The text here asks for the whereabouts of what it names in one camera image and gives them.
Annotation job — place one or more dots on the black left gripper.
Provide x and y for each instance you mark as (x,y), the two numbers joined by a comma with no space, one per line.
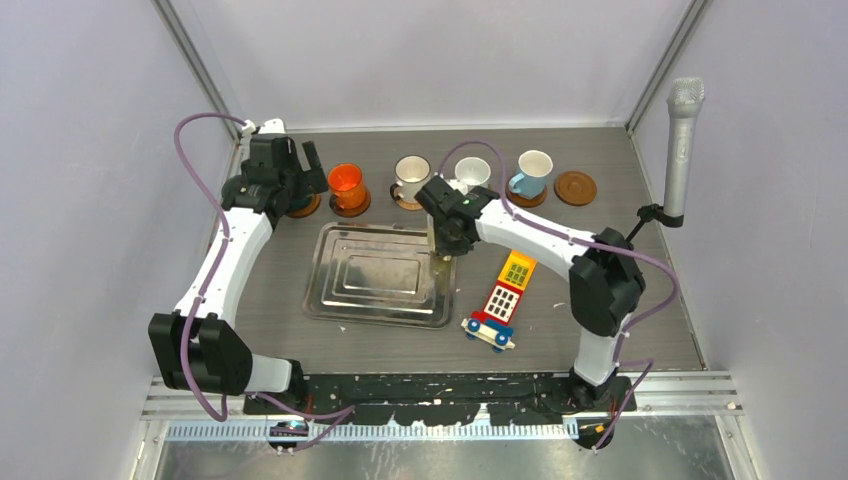
(308,180)

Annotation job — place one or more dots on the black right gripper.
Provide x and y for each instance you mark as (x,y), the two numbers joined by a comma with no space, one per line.
(443,247)

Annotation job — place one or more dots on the brown wooden coaster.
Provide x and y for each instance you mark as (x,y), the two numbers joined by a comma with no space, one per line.
(312,205)
(527,203)
(575,188)
(349,212)

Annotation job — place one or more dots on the orange cup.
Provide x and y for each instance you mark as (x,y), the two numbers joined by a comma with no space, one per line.
(346,181)

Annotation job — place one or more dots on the light patterned wooden coaster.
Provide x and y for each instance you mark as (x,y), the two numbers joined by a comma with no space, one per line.
(404,204)

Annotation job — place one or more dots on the grey white cup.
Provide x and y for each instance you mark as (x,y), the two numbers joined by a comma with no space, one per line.
(470,172)

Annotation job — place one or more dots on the yellow green handled cup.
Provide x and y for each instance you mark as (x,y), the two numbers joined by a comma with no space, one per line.
(439,263)

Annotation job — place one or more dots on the white metallic cup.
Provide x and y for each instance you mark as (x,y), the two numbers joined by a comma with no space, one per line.
(411,173)

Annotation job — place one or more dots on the light blue handled cup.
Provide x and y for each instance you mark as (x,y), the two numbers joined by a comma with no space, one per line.
(533,170)

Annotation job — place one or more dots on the silver metal tray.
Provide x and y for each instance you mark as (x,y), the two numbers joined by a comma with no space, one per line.
(378,275)

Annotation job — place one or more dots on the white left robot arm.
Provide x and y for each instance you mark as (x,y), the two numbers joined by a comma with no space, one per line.
(196,343)

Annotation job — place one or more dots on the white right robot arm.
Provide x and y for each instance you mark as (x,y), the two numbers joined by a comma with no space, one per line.
(604,283)

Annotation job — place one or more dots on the colourful toy brick truck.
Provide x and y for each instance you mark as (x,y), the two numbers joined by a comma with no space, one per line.
(492,323)

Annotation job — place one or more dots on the black microphone tripod stand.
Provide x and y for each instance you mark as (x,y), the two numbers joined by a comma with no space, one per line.
(654,212)

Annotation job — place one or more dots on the silver grey microphone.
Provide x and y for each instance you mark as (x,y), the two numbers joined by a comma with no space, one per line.
(684,103)

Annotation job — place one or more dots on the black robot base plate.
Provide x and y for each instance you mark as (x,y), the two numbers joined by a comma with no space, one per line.
(450,399)

